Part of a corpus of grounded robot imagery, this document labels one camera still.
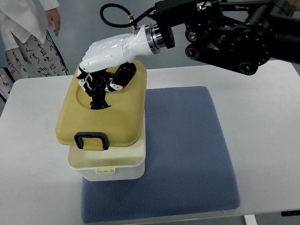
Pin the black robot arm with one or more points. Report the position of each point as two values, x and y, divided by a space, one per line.
237 36

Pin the person in patterned trousers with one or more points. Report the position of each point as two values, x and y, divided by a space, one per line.
25 40

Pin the white storage box base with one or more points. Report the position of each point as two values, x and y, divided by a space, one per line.
116 163

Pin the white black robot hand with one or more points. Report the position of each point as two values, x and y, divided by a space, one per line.
117 50

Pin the black table bracket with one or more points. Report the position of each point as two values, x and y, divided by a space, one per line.
290 213

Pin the blue grey cushion mat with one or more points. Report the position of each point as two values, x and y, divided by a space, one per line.
188 168

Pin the bystander bare hand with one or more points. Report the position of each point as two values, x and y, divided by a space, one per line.
53 20

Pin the yellow box lid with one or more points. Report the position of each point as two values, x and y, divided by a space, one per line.
121 122

